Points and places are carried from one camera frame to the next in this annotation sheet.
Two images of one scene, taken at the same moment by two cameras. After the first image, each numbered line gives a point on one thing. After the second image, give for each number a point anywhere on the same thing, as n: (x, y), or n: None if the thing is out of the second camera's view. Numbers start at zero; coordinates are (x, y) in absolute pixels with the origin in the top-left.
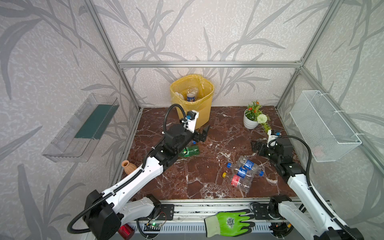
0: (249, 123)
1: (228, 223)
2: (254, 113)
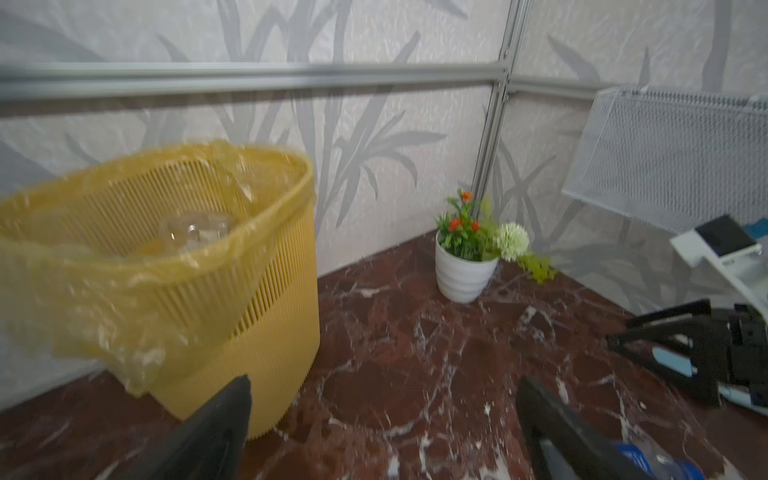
0: (460, 280)
1: None
2: (470, 231)
